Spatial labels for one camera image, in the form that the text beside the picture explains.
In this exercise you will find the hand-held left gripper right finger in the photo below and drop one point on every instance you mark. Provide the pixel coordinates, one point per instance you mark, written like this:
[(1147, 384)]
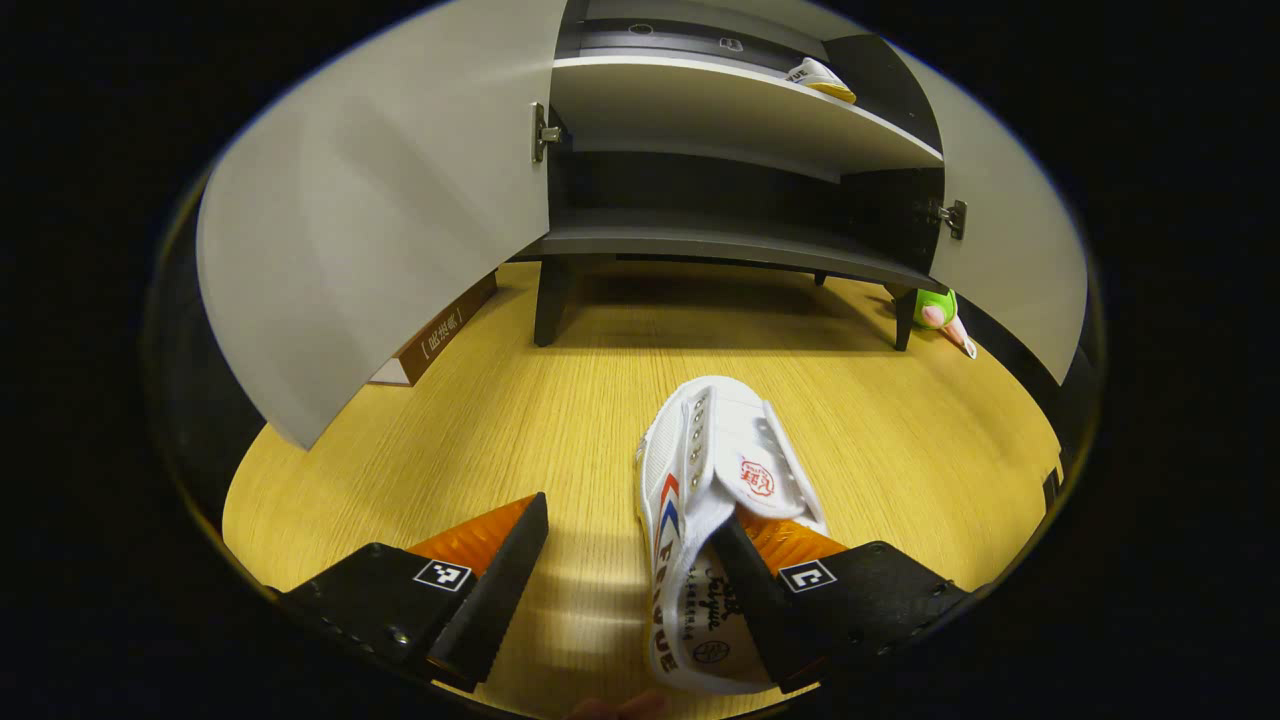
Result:
[(760, 600)]

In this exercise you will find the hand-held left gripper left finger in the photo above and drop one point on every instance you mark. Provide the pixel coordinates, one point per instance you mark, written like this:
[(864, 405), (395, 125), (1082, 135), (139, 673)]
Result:
[(500, 590)]

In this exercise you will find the white canvas shoe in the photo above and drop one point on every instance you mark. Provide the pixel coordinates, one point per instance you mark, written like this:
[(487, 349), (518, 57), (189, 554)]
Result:
[(820, 78), (700, 450)]

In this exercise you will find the grey shoe cabinet door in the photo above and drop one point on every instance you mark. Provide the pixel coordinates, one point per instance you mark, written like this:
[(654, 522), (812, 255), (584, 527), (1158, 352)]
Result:
[(380, 200), (1010, 220)]

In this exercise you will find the brown cover book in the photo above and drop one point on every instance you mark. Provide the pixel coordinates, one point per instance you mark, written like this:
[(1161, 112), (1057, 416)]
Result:
[(440, 335)]

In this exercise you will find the green and pink plush toy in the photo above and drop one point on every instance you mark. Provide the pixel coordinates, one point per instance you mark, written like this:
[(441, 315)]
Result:
[(935, 310)]

